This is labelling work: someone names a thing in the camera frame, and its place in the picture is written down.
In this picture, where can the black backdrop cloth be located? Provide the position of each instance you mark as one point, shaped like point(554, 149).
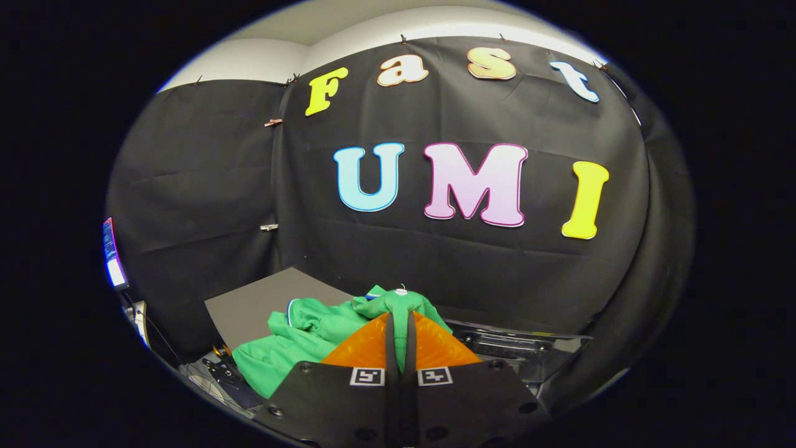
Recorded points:
point(472, 274)

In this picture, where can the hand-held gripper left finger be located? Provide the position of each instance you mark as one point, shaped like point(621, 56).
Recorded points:
point(392, 398)

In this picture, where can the pink clip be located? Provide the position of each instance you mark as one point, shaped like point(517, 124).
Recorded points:
point(272, 122)

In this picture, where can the green polo shirt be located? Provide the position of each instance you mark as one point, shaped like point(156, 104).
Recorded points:
point(298, 354)

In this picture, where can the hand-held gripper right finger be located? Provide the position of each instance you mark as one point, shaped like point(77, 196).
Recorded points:
point(410, 404)

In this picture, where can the grey box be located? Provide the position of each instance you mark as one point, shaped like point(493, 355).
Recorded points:
point(261, 305)

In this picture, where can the lit monitor screen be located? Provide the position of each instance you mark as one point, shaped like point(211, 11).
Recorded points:
point(114, 255)

